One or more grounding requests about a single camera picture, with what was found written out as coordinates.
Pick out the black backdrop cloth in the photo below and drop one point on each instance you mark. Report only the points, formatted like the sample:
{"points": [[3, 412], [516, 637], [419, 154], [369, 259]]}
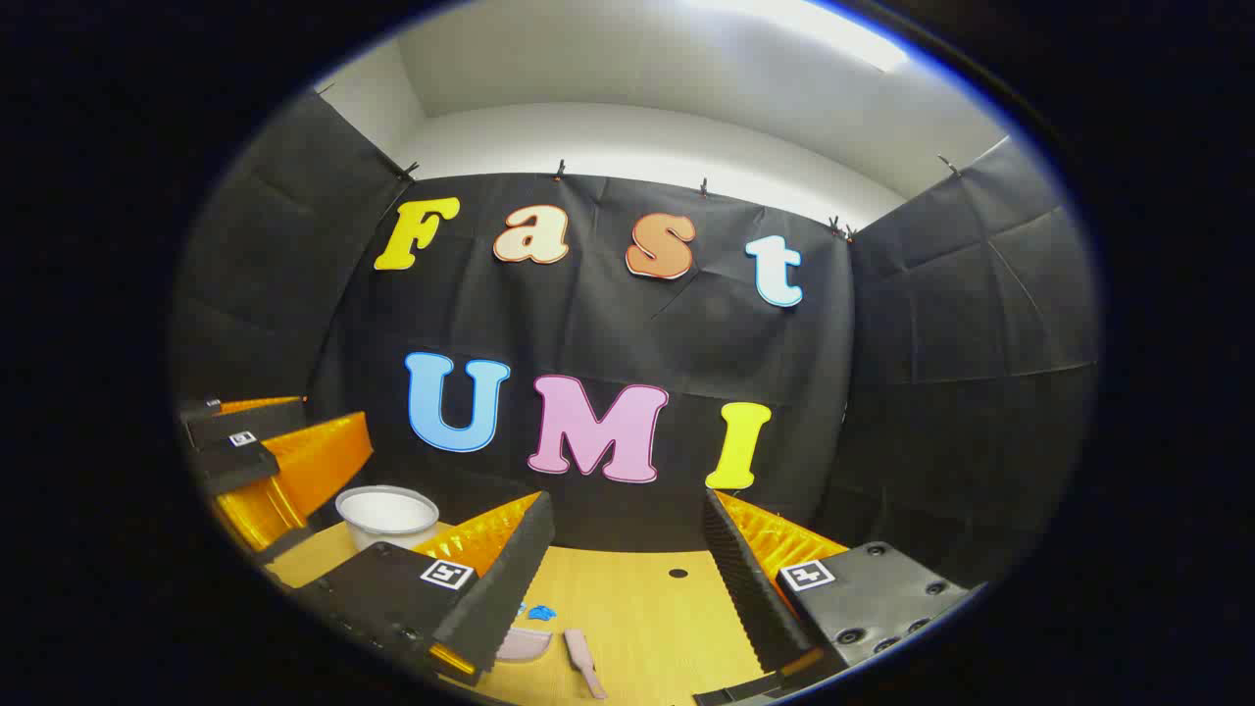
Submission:
{"points": [[608, 324]]}

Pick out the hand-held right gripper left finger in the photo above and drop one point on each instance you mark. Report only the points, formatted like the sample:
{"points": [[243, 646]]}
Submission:
{"points": [[500, 598]]}

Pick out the pale pink dustpan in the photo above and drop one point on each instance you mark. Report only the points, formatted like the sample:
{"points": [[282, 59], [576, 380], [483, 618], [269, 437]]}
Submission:
{"points": [[525, 645]]}

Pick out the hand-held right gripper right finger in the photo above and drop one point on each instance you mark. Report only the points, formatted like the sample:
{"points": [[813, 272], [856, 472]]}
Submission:
{"points": [[750, 598]]}

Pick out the small pale pink broom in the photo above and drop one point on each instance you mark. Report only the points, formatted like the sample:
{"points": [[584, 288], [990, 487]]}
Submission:
{"points": [[583, 657]]}

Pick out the white ribbed garbage bin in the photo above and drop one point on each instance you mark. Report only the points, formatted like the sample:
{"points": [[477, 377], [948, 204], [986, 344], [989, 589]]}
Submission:
{"points": [[387, 515]]}

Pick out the dark blue paper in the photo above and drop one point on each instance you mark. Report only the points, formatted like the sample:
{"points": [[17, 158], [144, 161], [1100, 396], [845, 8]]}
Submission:
{"points": [[541, 613]]}

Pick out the wooden desktop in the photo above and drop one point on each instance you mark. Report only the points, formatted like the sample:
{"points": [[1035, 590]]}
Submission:
{"points": [[647, 628]]}

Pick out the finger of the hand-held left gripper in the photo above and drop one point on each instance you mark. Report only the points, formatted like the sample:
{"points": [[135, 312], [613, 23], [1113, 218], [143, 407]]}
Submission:
{"points": [[221, 461], [201, 409]]}

